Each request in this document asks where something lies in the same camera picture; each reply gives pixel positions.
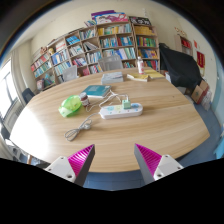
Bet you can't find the green plastic bag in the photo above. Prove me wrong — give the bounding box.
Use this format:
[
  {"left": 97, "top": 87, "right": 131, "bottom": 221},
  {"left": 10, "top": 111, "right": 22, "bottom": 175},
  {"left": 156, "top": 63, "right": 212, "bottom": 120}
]
[{"left": 58, "top": 94, "right": 83, "bottom": 118}]

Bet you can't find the bright window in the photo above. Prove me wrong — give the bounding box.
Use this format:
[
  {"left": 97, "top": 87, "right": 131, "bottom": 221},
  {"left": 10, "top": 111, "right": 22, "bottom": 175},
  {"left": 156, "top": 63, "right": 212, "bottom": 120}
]
[{"left": 0, "top": 59, "right": 19, "bottom": 118}]

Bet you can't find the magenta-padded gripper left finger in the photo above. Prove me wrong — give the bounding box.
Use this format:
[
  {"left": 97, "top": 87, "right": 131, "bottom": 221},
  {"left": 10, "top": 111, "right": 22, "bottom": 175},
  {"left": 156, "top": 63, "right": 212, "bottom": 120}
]
[{"left": 44, "top": 144, "right": 96, "bottom": 187}]

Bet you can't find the teal book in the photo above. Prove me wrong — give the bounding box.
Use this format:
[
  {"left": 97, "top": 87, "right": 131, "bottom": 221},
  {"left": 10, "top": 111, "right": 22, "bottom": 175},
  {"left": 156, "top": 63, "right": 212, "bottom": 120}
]
[{"left": 81, "top": 84, "right": 112, "bottom": 99}]

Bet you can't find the small wooden wall shelf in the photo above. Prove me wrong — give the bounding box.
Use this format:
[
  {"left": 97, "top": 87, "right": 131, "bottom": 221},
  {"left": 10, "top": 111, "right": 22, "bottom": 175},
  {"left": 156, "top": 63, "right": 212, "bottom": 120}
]
[{"left": 174, "top": 33, "right": 194, "bottom": 56}]

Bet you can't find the small green charger block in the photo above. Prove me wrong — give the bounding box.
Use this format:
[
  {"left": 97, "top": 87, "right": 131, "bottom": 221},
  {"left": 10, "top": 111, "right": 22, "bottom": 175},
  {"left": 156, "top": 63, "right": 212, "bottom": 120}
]
[{"left": 121, "top": 99, "right": 132, "bottom": 110}]

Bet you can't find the wooden bookshelf unit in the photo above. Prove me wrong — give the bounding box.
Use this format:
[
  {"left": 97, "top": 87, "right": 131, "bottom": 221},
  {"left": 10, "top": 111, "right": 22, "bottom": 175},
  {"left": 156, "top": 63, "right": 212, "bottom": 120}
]
[{"left": 30, "top": 9, "right": 161, "bottom": 92}]

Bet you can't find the dark blue chair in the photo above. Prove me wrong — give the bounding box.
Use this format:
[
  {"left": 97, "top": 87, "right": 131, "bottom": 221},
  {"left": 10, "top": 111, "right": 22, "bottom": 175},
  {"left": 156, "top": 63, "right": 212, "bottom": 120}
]
[{"left": 21, "top": 87, "right": 36, "bottom": 104}]

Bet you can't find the white power strip cord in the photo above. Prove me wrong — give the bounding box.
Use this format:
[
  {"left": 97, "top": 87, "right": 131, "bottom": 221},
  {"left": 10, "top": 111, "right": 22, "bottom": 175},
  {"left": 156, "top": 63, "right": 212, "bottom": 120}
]
[{"left": 64, "top": 113, "right": 101, "bottom": 142}]

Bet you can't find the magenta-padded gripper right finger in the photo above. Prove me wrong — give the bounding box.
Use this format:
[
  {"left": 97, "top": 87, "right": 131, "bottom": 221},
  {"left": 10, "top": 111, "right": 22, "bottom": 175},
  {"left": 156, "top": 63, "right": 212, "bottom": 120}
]
[{"left": 134, "top": 143, "right": 184, "bottom": 185}]

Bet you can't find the white power strip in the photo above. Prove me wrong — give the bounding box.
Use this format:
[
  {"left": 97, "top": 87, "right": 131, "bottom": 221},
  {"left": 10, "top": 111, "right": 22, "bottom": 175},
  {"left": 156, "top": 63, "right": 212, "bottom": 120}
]
[{"left": 99, "top": 102, "right": 144, "bottom": 120}]

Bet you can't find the black cloth cover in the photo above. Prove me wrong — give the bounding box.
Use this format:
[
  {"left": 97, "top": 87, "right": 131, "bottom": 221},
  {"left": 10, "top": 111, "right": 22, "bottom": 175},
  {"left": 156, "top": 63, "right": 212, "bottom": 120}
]
[{"left": 158, "top": 43, "right": 203, "bottom": 90}]

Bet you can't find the clear bottle with red label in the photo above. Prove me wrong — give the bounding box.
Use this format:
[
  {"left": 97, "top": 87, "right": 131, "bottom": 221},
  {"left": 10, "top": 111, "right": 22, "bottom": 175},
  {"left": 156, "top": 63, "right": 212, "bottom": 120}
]
[{"left": 136, "top": 56, "right": 146, "bottom": 75}]

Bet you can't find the flat yellow book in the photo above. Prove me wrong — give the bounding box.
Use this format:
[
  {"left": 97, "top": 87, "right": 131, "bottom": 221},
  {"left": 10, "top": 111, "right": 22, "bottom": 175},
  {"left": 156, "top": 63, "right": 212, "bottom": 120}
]
[{"left": 143, "top": 68, "right": 166, "bottom": 80}]

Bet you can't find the brown cardboard box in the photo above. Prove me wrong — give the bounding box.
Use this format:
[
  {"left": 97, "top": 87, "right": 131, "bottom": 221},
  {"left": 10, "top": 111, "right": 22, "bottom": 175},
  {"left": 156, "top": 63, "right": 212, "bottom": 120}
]
[{"left": 190, "top": 79, "right": 210, "bottom": 105}]

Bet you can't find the red wall hanging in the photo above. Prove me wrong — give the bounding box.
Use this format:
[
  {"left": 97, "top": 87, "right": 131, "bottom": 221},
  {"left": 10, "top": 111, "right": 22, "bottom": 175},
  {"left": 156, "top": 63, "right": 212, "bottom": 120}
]
[{"left": 196, "top": 50, "right": 206, "bottom": 69}]

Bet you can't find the thick yellow book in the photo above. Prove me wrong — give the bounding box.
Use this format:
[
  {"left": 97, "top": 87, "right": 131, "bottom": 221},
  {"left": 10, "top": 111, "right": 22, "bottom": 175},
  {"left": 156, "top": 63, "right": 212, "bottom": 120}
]
[{"left": 126, "top": 73, "right": 150, "bottom": 83}]

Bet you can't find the narrow grey mesh chair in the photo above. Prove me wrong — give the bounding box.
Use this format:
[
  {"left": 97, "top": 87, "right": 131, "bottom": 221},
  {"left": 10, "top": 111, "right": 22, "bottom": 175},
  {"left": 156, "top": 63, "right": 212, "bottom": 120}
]
[{"left": 62, "top": 65, "right": 79, "bottom": 83}]

